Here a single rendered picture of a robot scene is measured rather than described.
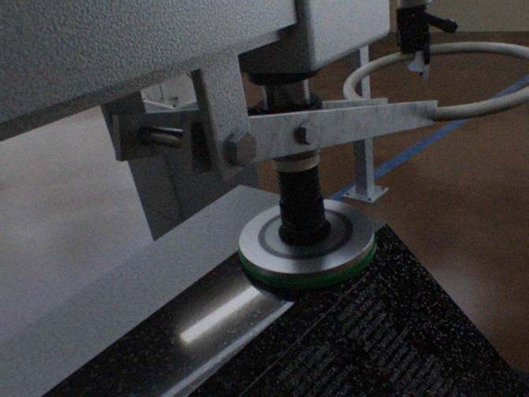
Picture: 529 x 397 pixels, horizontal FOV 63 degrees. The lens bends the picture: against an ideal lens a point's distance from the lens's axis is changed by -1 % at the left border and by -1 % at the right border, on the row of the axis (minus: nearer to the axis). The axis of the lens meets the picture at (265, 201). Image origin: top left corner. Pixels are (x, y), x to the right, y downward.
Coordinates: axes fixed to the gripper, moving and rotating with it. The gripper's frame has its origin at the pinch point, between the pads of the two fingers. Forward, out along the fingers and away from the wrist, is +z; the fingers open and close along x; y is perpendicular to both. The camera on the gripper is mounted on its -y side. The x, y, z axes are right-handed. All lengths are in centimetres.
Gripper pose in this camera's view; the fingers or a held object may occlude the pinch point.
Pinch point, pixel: (424, 73)
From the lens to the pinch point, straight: 144.6
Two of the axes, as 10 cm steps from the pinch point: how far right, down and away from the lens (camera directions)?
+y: -9.7, 1.2, 2.0
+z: 2.1, 8.4, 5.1
